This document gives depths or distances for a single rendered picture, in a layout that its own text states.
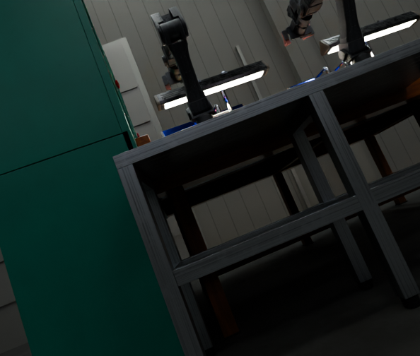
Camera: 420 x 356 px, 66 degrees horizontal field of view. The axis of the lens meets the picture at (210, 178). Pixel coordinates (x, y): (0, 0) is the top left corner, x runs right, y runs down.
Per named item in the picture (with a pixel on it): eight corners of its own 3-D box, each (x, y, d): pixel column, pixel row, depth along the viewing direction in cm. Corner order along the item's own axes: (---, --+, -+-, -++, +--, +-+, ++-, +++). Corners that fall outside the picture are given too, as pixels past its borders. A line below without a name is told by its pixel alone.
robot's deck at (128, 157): (499, 21, 95) (493, 9, 96) (117, 169, 88) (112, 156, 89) (359, 121, 184) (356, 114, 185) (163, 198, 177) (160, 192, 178)
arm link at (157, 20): (162, 56, 132) (148, 6, 102) (182, 49, 133) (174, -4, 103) (172, 82, 130) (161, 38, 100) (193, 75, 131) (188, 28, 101)
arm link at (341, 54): (336, 53, 119) (343, 44, 114) (358, 45, 120) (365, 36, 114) (343, 68, 118) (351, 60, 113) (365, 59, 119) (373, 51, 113)
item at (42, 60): (131, 129, 121) (54, -73, 135) (-21, 181, 113) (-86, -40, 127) (157, 187, 255) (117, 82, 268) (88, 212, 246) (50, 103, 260)
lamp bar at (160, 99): (270, 67, 168) (264, 56, 169) (157, 105, 159) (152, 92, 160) (266, 75, 176) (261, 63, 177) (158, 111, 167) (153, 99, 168)
